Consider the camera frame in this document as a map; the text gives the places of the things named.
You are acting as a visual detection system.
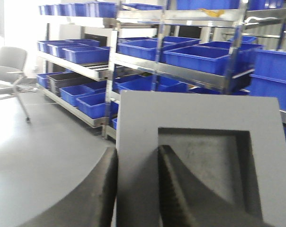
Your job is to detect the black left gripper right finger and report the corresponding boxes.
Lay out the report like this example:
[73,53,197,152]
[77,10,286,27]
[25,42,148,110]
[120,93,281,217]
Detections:
[157,145,269,227]

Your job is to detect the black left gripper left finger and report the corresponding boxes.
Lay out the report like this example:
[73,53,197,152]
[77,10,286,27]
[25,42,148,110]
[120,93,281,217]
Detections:
[22,147,118,227]

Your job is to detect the gray square base block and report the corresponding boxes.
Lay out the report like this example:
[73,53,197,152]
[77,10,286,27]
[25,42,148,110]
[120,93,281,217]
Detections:
[116,90,286,227]

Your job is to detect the blue bin on rack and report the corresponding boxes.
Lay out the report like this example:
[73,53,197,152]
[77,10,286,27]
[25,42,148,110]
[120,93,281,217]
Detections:
[76,92,106,119]
[59,85,95,106]
[36,72,64,89]

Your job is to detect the black plastic bin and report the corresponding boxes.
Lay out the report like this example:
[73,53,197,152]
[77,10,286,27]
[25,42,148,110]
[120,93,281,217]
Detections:
[46,73,89,97]

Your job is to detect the steel storage rack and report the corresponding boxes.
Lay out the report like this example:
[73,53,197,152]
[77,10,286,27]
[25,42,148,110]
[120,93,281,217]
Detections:
[36,0,286,140]

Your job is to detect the gray office chair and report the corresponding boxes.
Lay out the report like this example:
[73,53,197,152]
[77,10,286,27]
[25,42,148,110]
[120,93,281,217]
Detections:
[0,46,30,122]

